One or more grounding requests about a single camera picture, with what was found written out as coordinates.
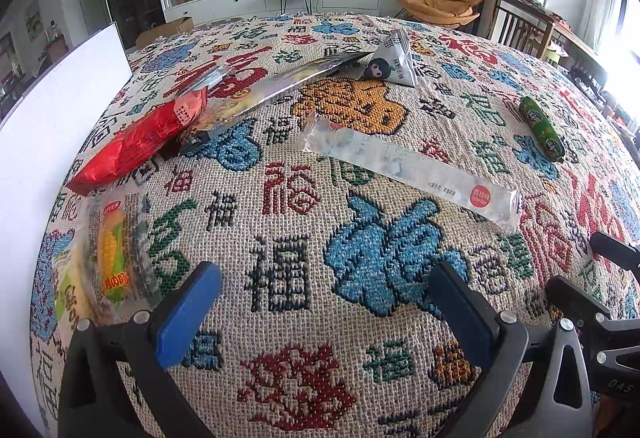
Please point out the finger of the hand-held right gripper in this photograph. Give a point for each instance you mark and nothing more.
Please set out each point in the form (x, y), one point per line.
(615, 250)
(575, 300)

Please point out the long white snack packet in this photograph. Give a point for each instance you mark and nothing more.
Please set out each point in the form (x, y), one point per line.
(400, 163)

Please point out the red snack packet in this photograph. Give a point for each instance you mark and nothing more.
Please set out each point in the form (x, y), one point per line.
(135, 143)

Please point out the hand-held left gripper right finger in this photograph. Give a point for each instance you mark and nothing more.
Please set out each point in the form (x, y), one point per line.
(465, 318)

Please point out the grey triangular snack packet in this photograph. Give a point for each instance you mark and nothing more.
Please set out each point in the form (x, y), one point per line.
(395, 61)

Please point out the wooden dining table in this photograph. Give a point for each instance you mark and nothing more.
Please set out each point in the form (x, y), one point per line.
(575, 43)

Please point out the wooden dining chair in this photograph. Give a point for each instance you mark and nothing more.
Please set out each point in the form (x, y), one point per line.
(520, 26)

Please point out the printed woven blanket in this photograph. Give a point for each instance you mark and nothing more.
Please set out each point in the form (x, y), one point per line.
(320, 268)

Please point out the long silver yellow snack packet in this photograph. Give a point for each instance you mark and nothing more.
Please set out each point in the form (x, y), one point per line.
(280, 88)

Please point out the yellow green snack packet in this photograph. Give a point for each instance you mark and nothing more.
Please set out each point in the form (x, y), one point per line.
(70, 288)

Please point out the green sausage stick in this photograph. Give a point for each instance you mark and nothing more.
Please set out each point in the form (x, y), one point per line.
(542, 128)

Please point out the clear corn packet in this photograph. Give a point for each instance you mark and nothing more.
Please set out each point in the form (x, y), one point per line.
(112, 243)

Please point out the white board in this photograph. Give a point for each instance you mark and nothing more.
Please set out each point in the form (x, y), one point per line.
(55, 128)

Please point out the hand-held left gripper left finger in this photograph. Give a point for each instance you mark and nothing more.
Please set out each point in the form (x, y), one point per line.
(187, 313)

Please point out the cardboard box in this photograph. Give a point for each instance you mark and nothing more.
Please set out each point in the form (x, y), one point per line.
(165, 32)

